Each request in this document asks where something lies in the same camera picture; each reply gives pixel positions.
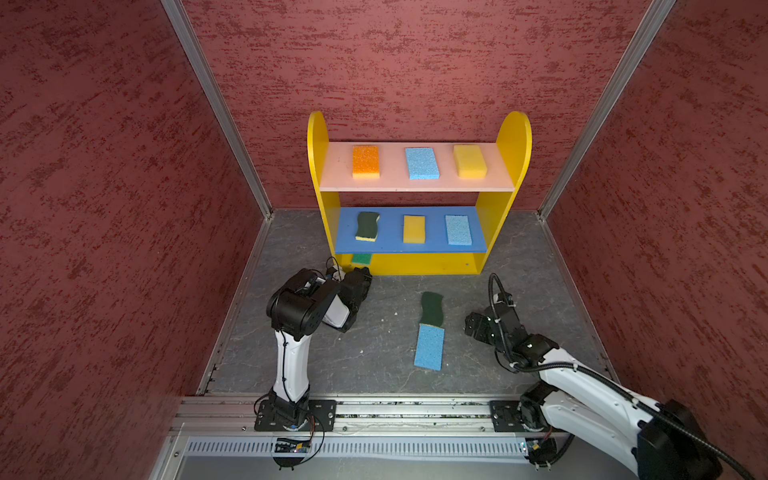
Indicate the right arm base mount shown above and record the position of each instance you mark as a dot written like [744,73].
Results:
[521,417]

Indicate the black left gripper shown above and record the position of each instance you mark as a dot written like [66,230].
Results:
[367,277]

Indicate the orange sponge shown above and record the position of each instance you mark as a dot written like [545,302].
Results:
[365,165]

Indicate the right aluminium corner post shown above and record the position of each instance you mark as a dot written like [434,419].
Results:
[648,28]

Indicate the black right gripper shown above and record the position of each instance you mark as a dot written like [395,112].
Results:
[480,330]

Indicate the bright green yellow sponge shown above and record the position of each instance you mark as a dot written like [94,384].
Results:
[364,259]

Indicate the blue sponge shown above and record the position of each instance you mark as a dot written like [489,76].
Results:
[429,349]
[422,163]
[458,230]

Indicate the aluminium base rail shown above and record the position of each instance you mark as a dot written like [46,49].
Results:
[422,415]

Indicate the yellow wooden two-tier shelf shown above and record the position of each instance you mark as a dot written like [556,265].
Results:
[487,202]

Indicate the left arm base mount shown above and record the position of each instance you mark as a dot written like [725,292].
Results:
[276,415]

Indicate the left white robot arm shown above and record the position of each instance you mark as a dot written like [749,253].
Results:
[305,301]

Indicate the yellow sponge front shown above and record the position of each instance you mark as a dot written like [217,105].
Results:
[414,229]

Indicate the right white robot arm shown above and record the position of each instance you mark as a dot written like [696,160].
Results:
[652,440]

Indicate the perforated metal vent strip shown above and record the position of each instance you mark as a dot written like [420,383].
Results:
[373,447]

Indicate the dark green wavy sponge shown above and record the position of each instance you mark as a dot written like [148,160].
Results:
[432,310]
[367,226]

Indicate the aluminium corner post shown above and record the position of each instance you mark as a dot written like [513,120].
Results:
[193,50]
[648,28]

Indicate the left aluminium corner post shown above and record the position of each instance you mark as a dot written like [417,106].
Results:
[193,50]

